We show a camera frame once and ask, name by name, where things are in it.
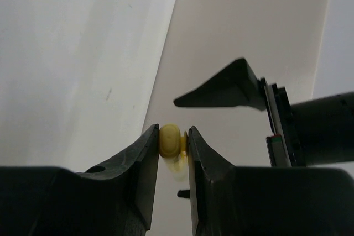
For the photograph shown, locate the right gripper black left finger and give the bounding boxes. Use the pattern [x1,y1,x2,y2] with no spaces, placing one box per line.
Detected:
[79,124,159,230]

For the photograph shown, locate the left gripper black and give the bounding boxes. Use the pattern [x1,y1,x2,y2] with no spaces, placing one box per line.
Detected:
[259,78,353,167]

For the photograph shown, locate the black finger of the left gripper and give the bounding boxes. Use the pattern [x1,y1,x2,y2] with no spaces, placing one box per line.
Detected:
[174,58,266,111]
[177,190,190,199]

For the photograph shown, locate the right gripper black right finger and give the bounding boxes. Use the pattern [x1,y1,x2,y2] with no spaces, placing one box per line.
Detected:
[188,127,235,235]

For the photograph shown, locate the pale yellow highlighter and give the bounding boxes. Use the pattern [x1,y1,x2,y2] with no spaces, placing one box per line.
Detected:
[158,124,188,181]

